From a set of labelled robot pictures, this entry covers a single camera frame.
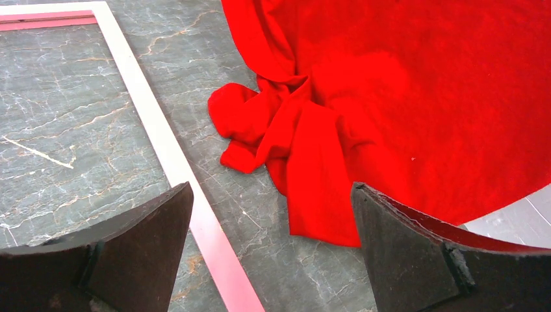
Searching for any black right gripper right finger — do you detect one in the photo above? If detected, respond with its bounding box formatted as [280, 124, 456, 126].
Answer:
[351, 182, 550, 311]

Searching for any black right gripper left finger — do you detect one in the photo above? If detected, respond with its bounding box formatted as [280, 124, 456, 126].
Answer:
[1, 182, 194, 311]

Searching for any pink wooden picture frame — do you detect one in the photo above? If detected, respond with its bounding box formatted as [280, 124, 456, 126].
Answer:
[1, 1, 264, 311]

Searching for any red t-shirt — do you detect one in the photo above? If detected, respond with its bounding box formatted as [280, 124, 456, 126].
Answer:
[208, 1, 550, 247]

